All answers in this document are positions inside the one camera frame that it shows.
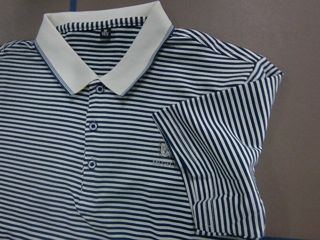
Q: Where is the blue white striped polo shirt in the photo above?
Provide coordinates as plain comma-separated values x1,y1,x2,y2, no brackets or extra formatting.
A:
0,1,283,240

